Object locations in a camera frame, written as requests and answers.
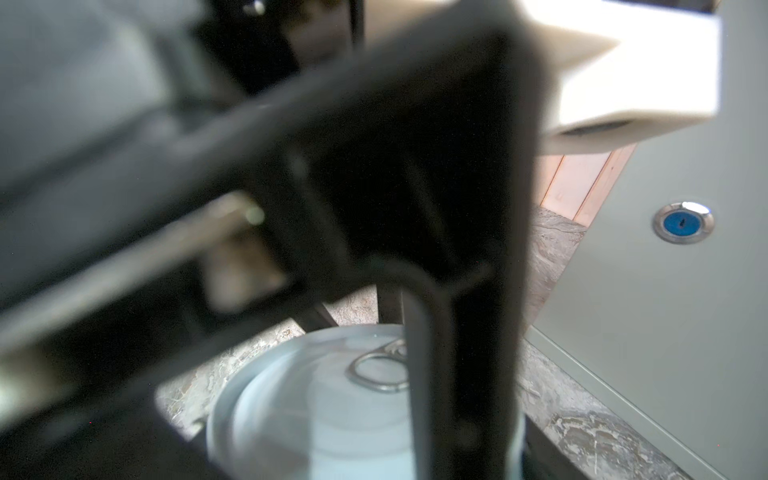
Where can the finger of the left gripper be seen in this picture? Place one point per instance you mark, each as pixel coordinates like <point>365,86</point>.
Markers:
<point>462,338</point>

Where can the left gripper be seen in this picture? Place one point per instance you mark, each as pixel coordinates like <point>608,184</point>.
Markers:
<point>177,177</point>

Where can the grey metal cabinet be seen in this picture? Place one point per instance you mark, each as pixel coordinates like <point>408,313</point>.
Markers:
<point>673,338</point>

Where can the blue cabinet lock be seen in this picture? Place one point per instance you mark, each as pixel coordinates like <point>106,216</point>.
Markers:
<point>683,223</point>

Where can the silver can pull tab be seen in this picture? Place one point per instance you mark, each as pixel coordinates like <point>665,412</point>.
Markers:
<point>330,404</point>

